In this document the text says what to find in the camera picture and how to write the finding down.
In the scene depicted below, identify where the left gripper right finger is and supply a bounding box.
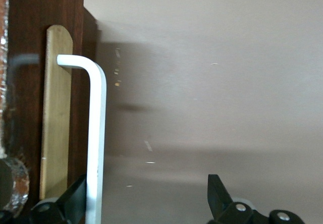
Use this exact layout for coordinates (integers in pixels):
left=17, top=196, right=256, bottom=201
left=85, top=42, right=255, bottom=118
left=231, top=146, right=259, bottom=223
left=207, top=174, right=306, bottom=224

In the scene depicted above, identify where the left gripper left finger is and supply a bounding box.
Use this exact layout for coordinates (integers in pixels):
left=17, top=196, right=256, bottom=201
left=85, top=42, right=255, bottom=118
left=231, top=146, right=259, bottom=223
left=30, top=173, right=88, bottom=224

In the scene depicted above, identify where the wooden drawer with white handle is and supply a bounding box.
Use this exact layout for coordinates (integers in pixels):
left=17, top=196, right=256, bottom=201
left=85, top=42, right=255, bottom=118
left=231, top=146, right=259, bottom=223
left=7, top=0, right=108, bottom=224

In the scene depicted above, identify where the brown table cover sheet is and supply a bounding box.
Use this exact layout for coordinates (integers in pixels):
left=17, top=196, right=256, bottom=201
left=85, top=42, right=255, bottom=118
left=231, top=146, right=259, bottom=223
left=83, top=0, right=323, bottom=224

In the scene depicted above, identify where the dark brown wooden cabinet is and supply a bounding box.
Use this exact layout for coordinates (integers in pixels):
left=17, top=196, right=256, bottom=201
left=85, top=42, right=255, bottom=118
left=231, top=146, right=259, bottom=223
left=0, top=0, right=101, bottom=224

